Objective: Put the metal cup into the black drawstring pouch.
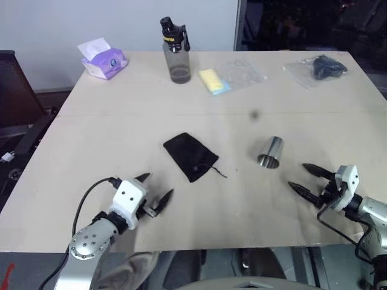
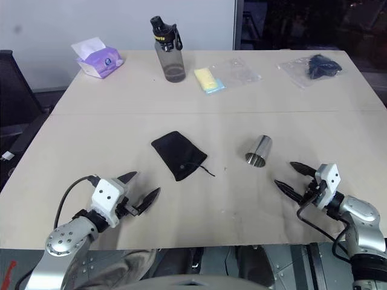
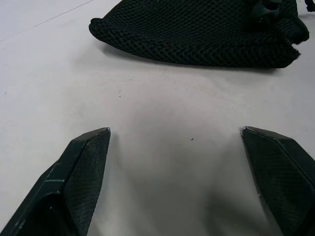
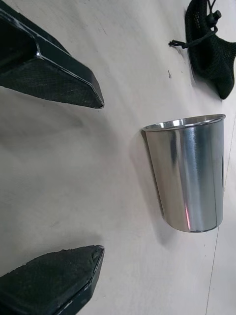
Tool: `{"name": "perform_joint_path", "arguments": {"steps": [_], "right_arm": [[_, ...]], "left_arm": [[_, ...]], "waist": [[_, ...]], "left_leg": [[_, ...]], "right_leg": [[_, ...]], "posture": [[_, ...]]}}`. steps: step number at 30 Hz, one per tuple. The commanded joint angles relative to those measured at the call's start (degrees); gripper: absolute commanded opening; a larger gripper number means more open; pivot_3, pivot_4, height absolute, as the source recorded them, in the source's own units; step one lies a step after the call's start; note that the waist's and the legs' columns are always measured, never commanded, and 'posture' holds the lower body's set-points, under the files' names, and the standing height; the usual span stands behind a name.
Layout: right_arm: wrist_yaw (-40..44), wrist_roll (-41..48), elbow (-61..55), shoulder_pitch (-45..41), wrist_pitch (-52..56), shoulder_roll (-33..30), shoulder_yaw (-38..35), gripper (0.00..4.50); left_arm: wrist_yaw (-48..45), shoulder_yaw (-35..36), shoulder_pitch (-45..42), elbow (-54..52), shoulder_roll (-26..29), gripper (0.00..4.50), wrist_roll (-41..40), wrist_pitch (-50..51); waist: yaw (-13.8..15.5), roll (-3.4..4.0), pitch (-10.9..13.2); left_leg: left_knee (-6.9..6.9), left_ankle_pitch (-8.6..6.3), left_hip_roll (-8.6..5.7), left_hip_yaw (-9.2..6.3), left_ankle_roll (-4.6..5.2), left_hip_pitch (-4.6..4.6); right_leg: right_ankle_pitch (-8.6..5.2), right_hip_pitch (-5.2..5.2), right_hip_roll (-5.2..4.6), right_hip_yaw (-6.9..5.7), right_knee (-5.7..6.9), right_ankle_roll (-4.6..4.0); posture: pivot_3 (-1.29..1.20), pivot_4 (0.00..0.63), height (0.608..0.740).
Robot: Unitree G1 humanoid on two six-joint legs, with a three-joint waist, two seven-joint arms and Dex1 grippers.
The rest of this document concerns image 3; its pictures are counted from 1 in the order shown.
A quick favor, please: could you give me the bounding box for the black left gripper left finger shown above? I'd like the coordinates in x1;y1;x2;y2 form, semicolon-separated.
0;127;112;236

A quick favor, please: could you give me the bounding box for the black cloth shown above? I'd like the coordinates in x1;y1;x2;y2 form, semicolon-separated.
88;0;315;69

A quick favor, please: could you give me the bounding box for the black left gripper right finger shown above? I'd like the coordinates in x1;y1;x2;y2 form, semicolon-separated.
241;125;315;236

